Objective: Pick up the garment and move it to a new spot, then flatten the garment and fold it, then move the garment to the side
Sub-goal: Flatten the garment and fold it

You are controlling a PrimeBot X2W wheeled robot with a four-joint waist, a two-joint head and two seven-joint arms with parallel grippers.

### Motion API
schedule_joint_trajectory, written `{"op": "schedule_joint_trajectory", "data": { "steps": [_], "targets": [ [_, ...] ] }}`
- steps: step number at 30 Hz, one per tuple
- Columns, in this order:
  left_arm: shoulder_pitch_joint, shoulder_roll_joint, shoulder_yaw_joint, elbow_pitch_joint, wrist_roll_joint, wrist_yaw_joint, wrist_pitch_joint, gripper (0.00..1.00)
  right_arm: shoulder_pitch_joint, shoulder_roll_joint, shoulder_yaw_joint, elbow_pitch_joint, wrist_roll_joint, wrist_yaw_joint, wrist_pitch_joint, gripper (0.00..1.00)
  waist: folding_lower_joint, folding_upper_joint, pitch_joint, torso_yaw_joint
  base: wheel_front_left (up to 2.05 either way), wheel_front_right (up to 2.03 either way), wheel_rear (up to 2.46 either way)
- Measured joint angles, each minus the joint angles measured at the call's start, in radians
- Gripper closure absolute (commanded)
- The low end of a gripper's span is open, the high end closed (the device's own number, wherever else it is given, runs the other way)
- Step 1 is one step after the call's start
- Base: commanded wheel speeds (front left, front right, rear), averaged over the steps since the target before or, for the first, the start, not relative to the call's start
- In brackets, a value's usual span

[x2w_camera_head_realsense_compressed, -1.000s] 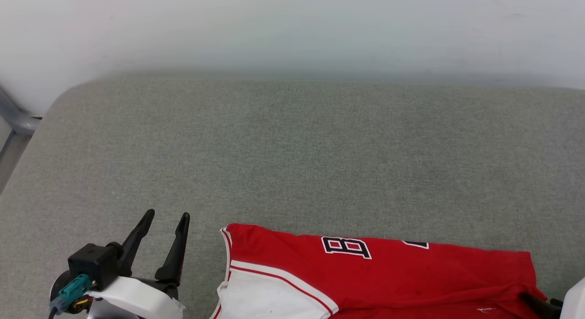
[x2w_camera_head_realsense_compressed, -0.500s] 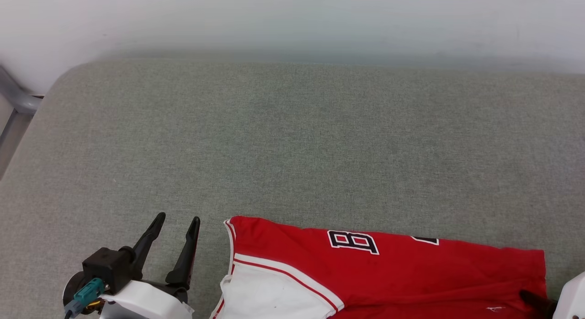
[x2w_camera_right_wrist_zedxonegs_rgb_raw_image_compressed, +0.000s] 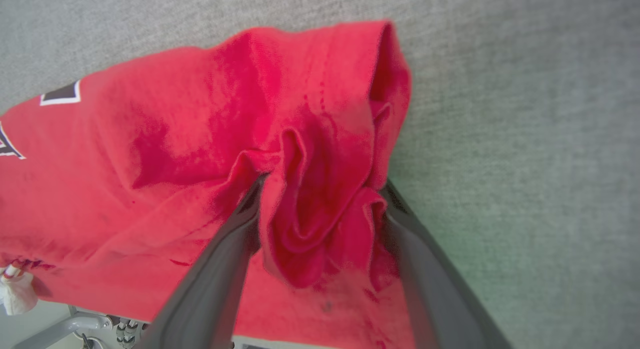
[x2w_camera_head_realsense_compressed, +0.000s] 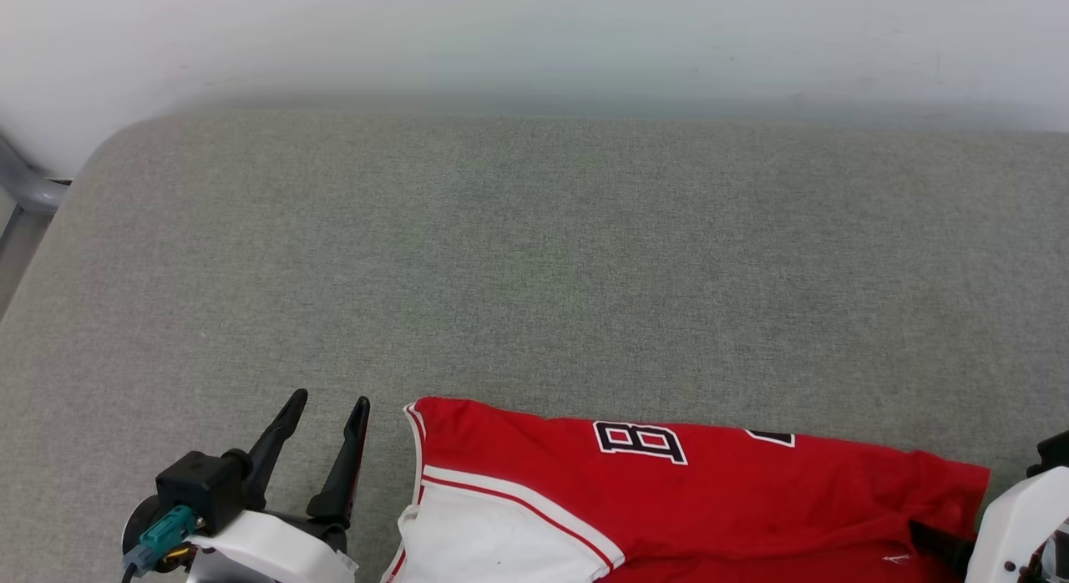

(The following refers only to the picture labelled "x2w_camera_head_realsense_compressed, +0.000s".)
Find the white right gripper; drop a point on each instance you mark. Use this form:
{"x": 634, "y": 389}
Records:
{"x": 1019, "y": 524}

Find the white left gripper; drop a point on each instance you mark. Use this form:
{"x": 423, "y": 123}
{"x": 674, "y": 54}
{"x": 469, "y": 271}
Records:
{"x": 267, "y": 554}

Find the red Bulls basketball jersey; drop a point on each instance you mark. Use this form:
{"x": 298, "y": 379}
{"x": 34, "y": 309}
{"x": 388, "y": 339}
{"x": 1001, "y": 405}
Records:
{"x": 752, "y": 499}

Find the black round motor housing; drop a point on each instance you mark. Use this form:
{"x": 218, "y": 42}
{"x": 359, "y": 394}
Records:
{"x": 134, "y": 520}

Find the grey fabric sofa cushion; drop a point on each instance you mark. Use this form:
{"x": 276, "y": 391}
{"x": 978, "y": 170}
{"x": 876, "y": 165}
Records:
{"x": 501, "y": 274}

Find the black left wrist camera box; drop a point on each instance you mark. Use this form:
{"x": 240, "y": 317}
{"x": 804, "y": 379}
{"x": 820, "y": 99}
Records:
{"x": 200, "y": 487}

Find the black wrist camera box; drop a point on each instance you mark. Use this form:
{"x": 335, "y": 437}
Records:
{"x": 200, "y": 487}
{"x": 1054, "y": 453}

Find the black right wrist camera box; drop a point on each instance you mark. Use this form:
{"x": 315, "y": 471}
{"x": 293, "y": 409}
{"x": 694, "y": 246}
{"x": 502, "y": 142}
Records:
{"x": 1054, "y": 453}

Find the grey metal sofa frame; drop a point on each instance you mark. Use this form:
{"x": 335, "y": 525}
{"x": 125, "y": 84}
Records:
{"x": 29, "y": 190}

